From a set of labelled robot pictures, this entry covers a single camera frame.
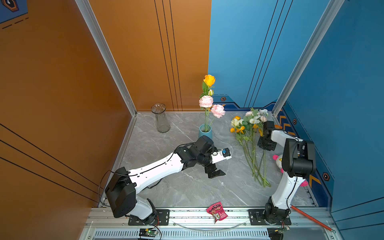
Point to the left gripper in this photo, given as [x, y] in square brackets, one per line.
[213, 167]

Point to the green circuit board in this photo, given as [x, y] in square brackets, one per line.
[148, 234]

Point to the yellow rose stem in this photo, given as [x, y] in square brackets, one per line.
[207, 85]

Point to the pink snack packet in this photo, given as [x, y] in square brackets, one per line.
[217, 211]

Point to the pink rose spray stem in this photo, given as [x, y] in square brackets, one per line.
[258, 128]

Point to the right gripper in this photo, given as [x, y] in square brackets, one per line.
[272, 147]

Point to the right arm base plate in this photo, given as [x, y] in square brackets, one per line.
[258, 217]

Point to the white flower stem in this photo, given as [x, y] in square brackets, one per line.
[257, 113]

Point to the white plush toy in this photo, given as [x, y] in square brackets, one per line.
[278, 159]

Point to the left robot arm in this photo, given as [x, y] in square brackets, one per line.
[123, 188]

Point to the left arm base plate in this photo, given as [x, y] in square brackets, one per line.
[162, 216]

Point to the aluminium corner post right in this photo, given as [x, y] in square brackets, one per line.
[318, 34]

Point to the cream pink rose stem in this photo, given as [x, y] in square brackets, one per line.
[237, 128]

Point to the clear glass vase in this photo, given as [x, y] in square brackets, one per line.
[162, 122]

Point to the teal cylindrical vase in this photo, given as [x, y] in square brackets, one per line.
[205, 130]

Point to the aluminium corner post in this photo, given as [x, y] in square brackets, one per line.
[318, 34]
[101, 42]

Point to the black connector box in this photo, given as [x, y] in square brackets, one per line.
[276, 234]

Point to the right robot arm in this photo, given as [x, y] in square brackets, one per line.
[298, 163]

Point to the aluminium corner post left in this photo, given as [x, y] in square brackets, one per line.
[101, 42]

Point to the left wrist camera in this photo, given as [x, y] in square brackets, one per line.
[221, 155]

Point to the orange yellow small flower stem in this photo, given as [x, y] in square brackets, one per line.
[246, 130]

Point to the red handled tool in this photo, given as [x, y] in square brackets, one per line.
[312, 219]

